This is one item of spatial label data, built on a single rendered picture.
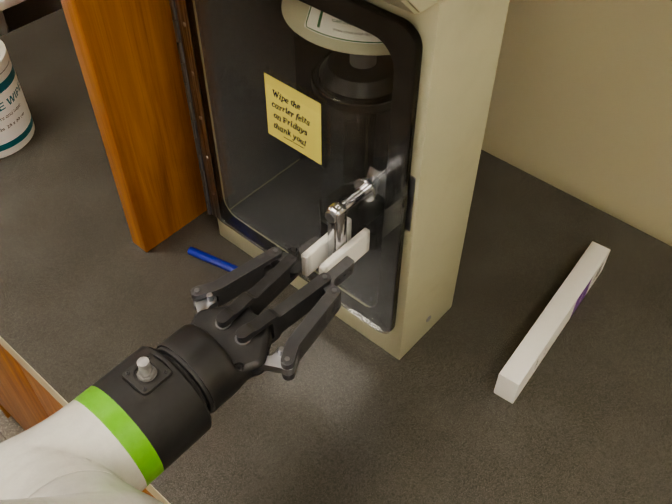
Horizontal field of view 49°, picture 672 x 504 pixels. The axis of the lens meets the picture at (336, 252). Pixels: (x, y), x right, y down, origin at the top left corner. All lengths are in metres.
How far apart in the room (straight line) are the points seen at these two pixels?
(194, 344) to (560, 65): 0.67
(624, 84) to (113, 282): 0.72
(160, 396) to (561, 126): 0.74
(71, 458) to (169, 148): 0.50
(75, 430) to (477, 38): 0.45
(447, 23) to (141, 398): 0.38
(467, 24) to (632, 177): 0.55
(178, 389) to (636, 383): 0.56
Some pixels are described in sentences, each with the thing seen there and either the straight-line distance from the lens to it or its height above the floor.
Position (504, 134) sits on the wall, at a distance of 1.19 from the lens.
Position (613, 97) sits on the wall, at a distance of 1.07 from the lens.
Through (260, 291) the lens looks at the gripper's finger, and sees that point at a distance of 0.69.
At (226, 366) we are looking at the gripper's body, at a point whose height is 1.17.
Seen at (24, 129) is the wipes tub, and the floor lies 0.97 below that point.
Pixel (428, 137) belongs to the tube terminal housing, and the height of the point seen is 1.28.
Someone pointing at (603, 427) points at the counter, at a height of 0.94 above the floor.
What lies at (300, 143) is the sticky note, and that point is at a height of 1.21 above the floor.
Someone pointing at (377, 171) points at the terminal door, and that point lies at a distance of 0.69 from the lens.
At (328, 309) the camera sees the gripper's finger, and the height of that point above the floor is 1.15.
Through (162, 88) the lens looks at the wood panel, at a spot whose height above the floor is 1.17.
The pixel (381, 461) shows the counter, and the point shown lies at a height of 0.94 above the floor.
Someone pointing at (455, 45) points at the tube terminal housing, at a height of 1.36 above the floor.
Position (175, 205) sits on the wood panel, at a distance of 1.03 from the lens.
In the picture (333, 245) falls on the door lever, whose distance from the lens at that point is 0.72.
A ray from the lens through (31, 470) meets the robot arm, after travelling 0.57.
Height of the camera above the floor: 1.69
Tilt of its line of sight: 48 degrees down
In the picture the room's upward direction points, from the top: straight up
